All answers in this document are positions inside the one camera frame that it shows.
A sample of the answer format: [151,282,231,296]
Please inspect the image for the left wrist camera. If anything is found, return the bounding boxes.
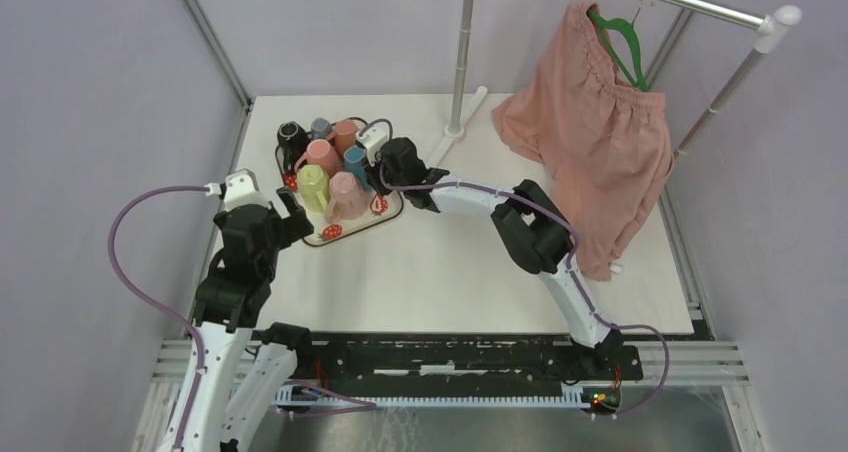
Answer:
[203,169,270,212]

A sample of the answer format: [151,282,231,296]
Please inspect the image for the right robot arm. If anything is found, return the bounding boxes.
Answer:
[365,137,624,380]

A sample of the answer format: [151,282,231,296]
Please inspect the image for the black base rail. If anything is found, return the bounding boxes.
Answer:
[293,332,644,398]

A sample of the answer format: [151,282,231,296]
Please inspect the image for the salmon pink mug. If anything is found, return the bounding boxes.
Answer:
[294,139,343,177]

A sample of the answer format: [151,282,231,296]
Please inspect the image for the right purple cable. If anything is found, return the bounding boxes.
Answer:
[362,118,670,418]

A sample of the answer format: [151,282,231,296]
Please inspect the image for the terracotta mug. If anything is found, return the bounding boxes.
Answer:
[326,118,361,155]

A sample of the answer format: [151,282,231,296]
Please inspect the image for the blue mug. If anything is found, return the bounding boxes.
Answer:
[343,145,373,191]

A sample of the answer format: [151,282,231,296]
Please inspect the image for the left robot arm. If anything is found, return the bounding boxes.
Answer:
[159,186,314,451]

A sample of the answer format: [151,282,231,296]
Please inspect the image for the pink shorts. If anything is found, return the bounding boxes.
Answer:
[491,1,674,282]

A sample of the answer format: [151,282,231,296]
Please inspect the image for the black mug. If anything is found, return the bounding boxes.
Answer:
[276,122,311,175]

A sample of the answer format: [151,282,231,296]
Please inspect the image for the grey-blue mug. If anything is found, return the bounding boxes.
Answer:
[310,117,334,140]

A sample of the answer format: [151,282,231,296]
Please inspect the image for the yellow mug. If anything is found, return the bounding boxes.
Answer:
[297,165,330,213]

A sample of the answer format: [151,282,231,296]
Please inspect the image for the light pink mug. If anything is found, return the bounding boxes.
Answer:
[324,171,368,224]

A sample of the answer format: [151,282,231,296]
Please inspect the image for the green hanger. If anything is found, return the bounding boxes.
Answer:
[586,8,651,93]

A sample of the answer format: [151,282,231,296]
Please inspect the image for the metal clothes rack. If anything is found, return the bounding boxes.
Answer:
[426,0,802,167]

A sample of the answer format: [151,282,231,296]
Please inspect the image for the strawberry pattern tray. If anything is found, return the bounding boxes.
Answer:
[275,117,404,247]

